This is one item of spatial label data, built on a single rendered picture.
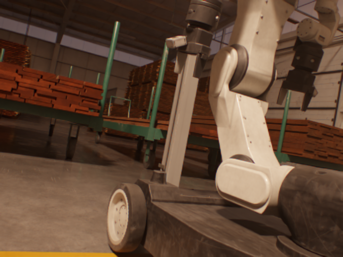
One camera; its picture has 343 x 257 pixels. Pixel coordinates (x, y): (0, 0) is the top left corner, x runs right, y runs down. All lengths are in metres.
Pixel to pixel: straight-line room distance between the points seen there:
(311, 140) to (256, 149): 2.87
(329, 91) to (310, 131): 7.90
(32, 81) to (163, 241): 1.82
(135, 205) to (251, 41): 0.58
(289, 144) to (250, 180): 3.05
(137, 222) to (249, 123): 0.42
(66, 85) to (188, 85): 1.37
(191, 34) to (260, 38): 0.23
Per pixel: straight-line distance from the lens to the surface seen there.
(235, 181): 0.83
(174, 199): 0.97
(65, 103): 2.46
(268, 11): 1.02
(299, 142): 3.74
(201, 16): 0.86
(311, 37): 1.15
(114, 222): 1.05
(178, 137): 1.26
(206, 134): 2.86
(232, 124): 0.94
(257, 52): 0.99
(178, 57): 0.92
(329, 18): 1.23
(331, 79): 11.66
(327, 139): 3.96
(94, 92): 2.49
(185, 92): 1.27
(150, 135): 2.90
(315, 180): 0.73
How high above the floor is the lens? 0.38
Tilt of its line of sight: 1 degrees up
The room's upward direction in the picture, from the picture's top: 11 degrees clockwise
